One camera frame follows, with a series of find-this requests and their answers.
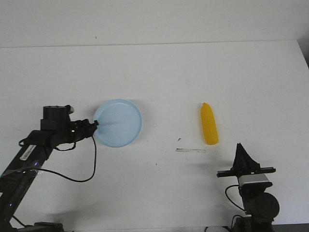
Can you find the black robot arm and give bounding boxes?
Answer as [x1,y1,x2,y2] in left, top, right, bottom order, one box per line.
[217,143,280,232]
[0,105,99,232]

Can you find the yellow toy corn cob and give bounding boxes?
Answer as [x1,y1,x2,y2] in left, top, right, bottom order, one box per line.
[200,102,219,145]

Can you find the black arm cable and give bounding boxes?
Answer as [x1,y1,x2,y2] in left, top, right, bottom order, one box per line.
[225,185,247,213]
[19,135,97,183]

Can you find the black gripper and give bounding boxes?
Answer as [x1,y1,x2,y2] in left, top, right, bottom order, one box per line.
[216,143,276,178]
[41,105,99,143]

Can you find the strip of clear tape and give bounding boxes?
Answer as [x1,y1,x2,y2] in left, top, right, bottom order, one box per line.
[175,148,206,153]

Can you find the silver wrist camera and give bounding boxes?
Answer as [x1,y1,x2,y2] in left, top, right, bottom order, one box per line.
[238,174,273,188]
[65,105,74,115]

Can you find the light blue round plate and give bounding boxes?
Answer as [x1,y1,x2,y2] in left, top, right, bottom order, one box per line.
[93,99,142,147]

